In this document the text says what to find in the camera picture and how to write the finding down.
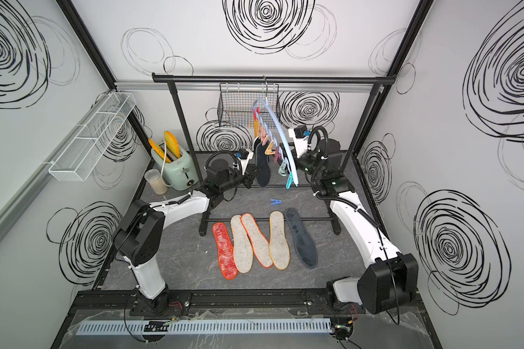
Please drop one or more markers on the white insole yellow trim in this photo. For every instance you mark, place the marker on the white insole yellow trim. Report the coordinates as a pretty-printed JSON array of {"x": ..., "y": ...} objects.
[{"x": 278, "y": 246}]

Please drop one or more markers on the teal clothespin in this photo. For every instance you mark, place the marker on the teal clothespin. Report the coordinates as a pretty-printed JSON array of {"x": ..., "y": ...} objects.
[{"x": 291, "y": 181}]

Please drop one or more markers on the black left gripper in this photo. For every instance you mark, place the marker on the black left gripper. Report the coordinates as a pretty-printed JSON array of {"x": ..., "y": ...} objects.
[{"x": 247, "y": 178}]

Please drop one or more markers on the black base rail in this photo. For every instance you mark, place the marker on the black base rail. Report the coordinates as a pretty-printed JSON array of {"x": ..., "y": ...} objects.
[{"x": 186, "y": 302}]

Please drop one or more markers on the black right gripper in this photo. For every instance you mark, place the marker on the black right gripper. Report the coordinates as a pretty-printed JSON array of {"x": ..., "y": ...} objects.
[{"x": 296, "y": 160}]

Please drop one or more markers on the red insole orange trim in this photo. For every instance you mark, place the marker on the red insole orange trim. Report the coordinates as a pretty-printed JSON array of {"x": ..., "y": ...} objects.
[{"x": 225, "y": 251}]

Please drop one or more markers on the black felt insole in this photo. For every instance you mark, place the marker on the black felt insole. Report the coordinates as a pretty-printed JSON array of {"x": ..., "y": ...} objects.
[{"x": 262, "y": 163}]

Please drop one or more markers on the pink clothespin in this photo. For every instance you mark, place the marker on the pink clothespin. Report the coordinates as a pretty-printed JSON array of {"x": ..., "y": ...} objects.
[{"x": 263, "y": 135}]

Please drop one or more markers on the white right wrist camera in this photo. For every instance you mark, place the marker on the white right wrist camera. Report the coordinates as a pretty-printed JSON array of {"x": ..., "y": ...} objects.
[{"x": 300, "y": 136}]

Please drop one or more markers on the clear plastic cup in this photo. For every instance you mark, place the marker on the clear plastic cup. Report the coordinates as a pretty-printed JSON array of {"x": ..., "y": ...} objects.
[{"x": 154, "y": 178}]

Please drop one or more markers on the black corner frame post right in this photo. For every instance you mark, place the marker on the black corner frame post right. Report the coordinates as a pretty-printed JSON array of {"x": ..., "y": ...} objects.
[{"x": 380, "y": 92}]

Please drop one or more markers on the aluminium wall rail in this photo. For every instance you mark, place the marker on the aluminium wall rail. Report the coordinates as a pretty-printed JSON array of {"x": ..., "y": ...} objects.
[{"x": 135, "y": 85}]

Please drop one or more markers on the black corner frame post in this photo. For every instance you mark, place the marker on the black corner frame post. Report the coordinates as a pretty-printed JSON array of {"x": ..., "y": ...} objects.
[
  {"x": 380, "y": 92},
  {"x": 89, "y": 45}
]

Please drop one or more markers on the orange clothespin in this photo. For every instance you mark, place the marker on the orange clothespin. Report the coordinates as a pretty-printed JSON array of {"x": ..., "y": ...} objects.
[{"x": 269, "y": 149}]

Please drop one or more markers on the white insole orange trim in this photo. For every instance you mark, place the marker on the white insole orange trim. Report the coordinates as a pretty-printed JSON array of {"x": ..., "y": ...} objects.
[
  {"x": 243, "y": 251},
  {"x": 258, "y": 241}
]

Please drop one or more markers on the light blue arc hanger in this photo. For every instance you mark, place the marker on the light blue arc hanger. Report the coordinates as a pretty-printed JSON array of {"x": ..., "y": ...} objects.
[{"x": 282, "y": 136}]

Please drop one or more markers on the black corner frame post left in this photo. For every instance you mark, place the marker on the black corner frame post left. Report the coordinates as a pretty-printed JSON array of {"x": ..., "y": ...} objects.
[{"x": 89, "y": 45}]

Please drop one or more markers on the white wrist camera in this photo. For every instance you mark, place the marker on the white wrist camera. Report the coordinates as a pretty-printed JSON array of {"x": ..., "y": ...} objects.
[
  {"x": 244, "y": 156},
  {"x": 300, "y": 136}
]

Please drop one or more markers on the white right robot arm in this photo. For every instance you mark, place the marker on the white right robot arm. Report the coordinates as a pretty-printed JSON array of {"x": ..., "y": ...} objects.
[{"x": 390, "y": 277}]

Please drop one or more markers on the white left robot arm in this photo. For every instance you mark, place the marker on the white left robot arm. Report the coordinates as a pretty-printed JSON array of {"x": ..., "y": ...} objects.
[{"x": 139, "y": 234}]

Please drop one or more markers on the white wire wall shelf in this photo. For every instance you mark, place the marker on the white wire wall shelf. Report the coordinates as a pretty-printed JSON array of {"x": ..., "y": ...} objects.
[{"x": 97, "y": 132}]

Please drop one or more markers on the grey slotted cable duct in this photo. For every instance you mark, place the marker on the grey slotted cable duct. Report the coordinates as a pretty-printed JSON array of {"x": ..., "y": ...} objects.
[{"x": 210, "y": 326}]

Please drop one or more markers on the purple clothespin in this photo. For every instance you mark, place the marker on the purple clothespin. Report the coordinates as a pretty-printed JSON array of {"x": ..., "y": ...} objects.
[{"x": 278, "y": 155}]

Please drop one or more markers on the dark grey felt insole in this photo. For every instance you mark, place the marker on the dark grey felt insole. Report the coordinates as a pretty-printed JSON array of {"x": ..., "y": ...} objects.
[{"x": 305, "y": 247}]

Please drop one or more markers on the mint green toaster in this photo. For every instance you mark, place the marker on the mint green toaster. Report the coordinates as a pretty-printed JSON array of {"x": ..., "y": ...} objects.
[{"x": 180, "y": 174}]

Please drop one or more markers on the mint green clothespin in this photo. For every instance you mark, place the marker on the mint green clothespin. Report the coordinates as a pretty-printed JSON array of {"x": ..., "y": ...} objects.
[{"x": 283, "y": 168}]

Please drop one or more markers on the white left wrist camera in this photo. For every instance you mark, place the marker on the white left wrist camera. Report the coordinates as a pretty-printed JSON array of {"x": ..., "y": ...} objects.
[{"x": 244, "y": 156}]

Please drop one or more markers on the black wire wall basket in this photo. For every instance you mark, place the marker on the black wire wall basket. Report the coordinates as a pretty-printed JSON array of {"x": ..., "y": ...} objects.
[{"x": 236, "y": 102}]

